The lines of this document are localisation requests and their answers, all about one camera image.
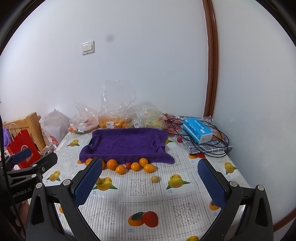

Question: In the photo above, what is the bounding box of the clear bag of kumquats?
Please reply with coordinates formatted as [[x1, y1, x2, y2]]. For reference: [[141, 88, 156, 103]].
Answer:
[[98, 80, 136, 128]]

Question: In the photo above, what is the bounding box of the round orange kumquat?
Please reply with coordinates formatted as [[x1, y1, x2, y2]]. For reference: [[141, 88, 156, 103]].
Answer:
[[139, 158, 149, 167]]

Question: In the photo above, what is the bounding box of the brown door frame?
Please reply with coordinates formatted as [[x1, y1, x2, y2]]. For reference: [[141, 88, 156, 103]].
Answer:
[[202, 0, 219, 116]]

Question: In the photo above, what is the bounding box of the white wall switch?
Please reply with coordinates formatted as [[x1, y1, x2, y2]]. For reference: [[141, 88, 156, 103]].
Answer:
[[81, 41, 95, 55]]

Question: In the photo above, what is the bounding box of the blue tissue box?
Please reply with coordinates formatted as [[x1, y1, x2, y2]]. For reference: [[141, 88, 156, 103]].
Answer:
[[183, 118, 213, 144]]

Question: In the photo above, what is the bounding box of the purple towel on tray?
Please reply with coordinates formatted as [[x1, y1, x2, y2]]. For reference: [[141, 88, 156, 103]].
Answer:
[[79, 128, 175, 164]]

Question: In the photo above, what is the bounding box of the fruit print tablecloth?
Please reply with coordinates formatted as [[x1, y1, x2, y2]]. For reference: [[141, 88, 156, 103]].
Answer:
[[28, 129, 251, 241]]

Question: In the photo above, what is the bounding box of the oval orange kumquat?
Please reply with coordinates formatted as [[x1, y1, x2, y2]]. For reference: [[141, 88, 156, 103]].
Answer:
[[143, 164, 156, 173]]

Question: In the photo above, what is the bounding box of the clear bag with tomatoes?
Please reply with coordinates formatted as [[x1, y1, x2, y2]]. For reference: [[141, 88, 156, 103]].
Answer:
[[68, 102, 99, 134]]

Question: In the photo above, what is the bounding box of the small orange kumquat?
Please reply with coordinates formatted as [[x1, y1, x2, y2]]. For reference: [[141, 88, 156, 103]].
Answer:
[[131, 162, 141, 172]]

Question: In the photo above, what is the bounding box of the clear bag yellow fruit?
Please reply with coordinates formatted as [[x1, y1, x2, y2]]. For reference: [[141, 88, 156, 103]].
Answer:
[[125, 104, 165, 129]]

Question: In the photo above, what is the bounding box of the small tan longan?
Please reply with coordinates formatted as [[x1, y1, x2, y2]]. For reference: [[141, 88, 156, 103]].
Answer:
[[151, 176, 159, 183]]

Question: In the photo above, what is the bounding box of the black cable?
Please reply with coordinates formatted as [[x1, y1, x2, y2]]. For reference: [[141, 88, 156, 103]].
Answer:
[[164, 117, 230, 159]]

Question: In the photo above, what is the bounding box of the white plastic bag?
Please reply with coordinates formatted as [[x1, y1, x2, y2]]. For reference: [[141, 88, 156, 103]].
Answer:
[[39, 109, 70, 146]]

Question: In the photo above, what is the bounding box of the person's left hand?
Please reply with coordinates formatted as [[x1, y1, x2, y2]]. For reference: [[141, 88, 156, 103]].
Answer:
[[18, 201, 30, 224]]

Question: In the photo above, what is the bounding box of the bag of red dates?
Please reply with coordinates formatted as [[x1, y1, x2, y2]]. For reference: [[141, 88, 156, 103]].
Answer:
[[163, 113, 185, 137]]

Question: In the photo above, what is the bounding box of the red paper bag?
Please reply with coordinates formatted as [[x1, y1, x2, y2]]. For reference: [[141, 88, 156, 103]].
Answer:
[[6, 123, 41, 169]]

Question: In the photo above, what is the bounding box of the checkered grey cloth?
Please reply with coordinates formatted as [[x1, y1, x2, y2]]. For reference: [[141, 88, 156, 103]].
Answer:
[[179, 115, 233, 155]]

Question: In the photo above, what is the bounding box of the large orange mandarin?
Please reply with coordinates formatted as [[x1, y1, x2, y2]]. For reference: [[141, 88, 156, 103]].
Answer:
[[106, 159, 118, 170]]

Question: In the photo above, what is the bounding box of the wooden chair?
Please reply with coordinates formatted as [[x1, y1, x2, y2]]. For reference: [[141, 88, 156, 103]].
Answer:
[[4, 112, 46, 152]]

